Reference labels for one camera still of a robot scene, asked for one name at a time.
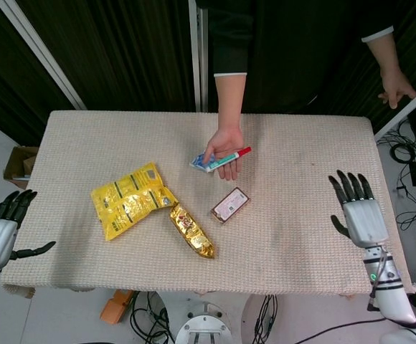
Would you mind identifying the person left hand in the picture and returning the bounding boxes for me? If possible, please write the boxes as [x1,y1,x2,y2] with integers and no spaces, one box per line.
[378,67,416,110]

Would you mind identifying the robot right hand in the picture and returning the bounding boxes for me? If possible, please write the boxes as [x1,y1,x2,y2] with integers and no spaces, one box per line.
[328,170,389,249]

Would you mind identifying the person right hand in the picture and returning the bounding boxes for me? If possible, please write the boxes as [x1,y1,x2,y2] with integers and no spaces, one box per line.
[203,125,247,181]

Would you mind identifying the toothpaste tube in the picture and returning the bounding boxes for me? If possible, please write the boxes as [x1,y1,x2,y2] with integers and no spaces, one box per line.
[207,145,253,173]

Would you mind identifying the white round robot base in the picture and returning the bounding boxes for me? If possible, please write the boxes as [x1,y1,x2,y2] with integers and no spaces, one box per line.
[174,292,232,344]

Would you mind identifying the person left forearm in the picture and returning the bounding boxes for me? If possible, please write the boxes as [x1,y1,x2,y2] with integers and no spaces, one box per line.
[367,35,405,75]

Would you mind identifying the person right forearm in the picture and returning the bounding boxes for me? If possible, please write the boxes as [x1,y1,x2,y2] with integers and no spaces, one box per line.
[214,74,247,130]

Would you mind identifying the person black clothed torso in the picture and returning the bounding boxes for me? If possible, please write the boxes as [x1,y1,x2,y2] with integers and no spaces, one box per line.
[197,0,395,115]

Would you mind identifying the maroon pink small box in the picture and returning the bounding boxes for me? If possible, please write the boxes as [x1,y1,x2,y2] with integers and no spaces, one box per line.
[209,186,251,226]

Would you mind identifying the brown cardboard box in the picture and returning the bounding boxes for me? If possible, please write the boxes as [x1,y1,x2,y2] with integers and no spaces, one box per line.
[2,145,39,190]

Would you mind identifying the gold foil snack bag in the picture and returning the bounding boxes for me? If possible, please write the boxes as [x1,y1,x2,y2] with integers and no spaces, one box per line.
[168,201,218,259]

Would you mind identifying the pink woven tablecloth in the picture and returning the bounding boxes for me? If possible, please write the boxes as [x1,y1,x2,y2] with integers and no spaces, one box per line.
[1,110,416,297]

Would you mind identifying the yellow snack bag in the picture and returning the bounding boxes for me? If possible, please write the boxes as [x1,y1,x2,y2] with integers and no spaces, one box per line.
[90,162,179,242]

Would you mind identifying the orange plastic object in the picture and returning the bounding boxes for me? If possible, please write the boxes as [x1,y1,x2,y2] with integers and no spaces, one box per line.
[99,289,136,323]

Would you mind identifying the dark green curtain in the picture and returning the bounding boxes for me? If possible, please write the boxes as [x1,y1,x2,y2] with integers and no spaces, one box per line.
[0,0,416,144]

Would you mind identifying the white slanted frame beam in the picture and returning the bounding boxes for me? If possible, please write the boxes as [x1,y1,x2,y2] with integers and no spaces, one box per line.
[374,77,416,140]

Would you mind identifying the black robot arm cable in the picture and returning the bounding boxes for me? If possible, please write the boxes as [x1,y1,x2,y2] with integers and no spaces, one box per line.
[367,249,390,312]

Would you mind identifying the black floor cable tangle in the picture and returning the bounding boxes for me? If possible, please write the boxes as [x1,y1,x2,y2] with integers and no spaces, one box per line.
[376,118,416,234]

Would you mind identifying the silver vertical frame post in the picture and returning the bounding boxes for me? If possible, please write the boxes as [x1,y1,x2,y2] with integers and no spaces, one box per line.
[188,0,209,112]

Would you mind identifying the black cable bundle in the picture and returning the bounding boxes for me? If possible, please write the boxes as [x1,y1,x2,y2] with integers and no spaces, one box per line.
[128,292,175,344]
[252,294,279,344]

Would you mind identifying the white slanted frame post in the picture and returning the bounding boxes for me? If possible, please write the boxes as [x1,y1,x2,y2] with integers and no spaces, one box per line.
[0,0,87,111]

